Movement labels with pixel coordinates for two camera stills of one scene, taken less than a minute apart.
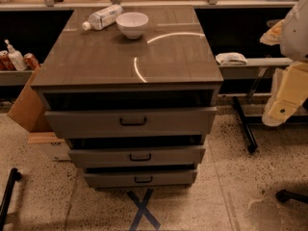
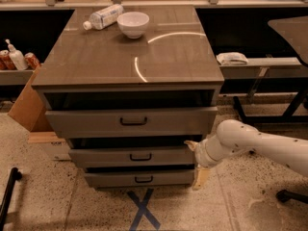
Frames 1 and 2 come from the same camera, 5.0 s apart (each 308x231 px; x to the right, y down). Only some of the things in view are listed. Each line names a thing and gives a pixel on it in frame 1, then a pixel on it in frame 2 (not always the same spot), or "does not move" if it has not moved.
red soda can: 31,61 does not move
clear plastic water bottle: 103,17 does not move
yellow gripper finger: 274,35 to 192,144
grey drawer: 138,156 does not move
